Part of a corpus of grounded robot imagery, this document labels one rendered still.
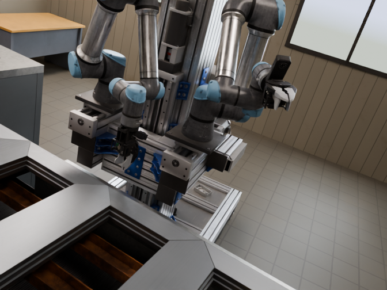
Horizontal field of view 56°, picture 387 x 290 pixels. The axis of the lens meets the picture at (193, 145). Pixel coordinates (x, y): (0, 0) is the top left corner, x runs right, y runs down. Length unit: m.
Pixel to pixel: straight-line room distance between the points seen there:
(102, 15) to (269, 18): 0.65
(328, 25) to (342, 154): 1.52
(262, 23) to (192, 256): 0.91
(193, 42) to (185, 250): 0.95
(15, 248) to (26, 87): 1.12
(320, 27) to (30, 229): 3.82
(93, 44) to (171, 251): 0.90
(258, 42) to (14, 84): 1.24
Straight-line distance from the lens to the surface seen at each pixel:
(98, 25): 1.59
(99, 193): 1.47
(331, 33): 4.49
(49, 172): 1.59
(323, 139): 4.75
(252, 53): 1.56
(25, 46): 4.72
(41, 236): 1.27
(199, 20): 1.75
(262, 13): 1.53
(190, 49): 1.77
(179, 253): 1.28
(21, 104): 2.18
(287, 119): 4.72
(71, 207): 1.39
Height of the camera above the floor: 1.72
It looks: 25 degrees down
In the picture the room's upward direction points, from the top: 15 degrees clockwise
